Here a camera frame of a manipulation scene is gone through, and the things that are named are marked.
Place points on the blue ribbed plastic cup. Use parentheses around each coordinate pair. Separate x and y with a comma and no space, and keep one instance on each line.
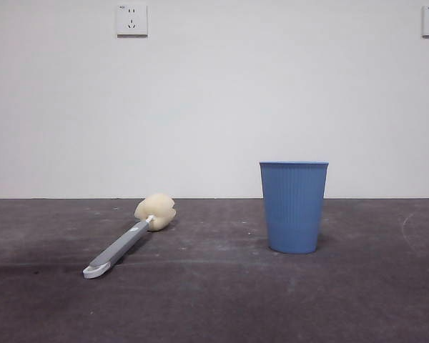
(293,211)

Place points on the cup brush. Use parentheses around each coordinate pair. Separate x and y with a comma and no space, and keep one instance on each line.
(118,250)

